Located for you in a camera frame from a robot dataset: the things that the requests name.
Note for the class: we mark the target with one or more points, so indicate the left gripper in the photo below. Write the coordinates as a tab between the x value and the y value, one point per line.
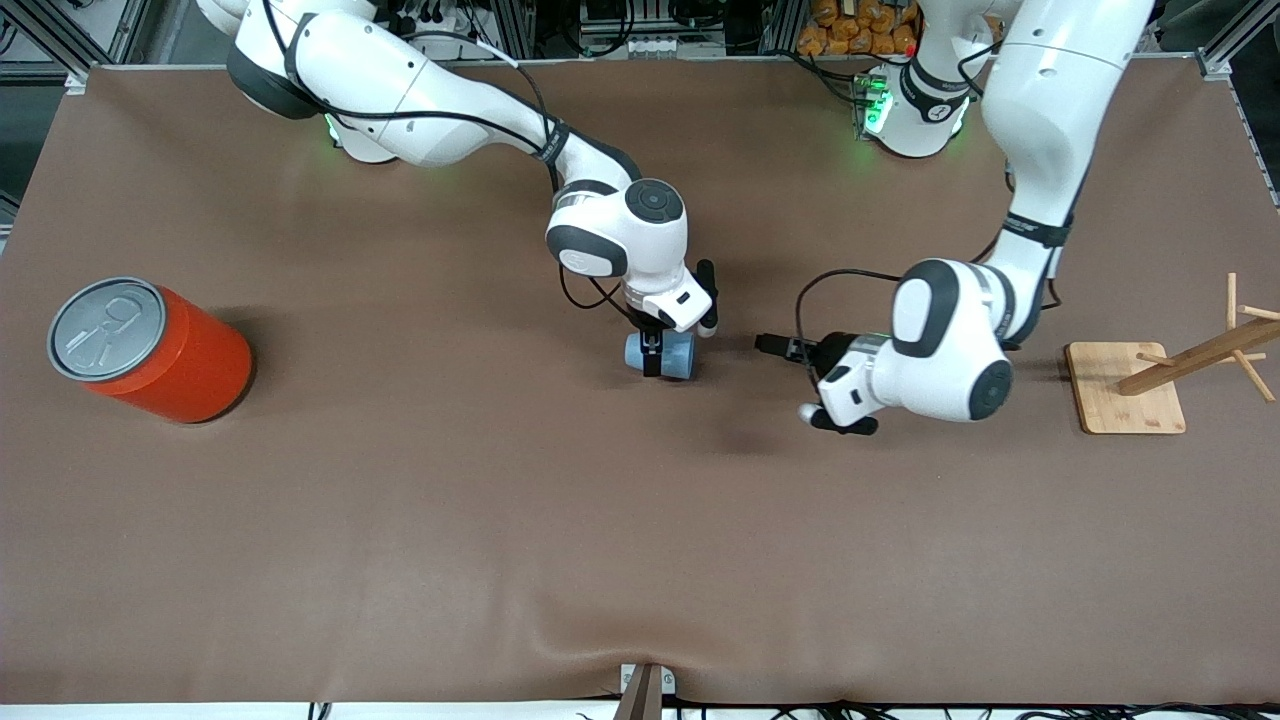
832	352

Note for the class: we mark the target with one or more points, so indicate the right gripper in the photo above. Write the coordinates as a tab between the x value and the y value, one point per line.
652	350

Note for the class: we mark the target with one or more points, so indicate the light blue cup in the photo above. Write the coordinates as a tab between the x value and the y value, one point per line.
680	356

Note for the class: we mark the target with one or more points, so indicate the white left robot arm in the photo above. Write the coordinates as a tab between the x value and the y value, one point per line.
1060	80

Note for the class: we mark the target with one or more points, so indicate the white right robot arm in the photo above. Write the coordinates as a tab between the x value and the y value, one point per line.
420	100

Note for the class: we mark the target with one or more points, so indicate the bamboo cup rack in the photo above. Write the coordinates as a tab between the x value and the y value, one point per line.
1120	400

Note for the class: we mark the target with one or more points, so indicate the brown table mat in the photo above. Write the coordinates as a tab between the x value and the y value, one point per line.
640	550

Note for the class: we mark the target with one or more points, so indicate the white terminal block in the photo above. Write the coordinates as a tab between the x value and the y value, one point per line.
652	45

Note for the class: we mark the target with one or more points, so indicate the bag of oranges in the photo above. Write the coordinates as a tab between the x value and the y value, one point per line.
850	30

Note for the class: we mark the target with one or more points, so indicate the brown pole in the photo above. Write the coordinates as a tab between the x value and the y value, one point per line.
640	700

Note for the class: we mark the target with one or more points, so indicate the white power strip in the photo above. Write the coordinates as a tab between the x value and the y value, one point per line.
425	22

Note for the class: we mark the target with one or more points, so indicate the orange can grey lid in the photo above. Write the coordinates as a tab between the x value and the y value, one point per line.
150	350

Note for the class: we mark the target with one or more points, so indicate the grey metal bracket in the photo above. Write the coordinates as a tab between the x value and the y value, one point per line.
668	680

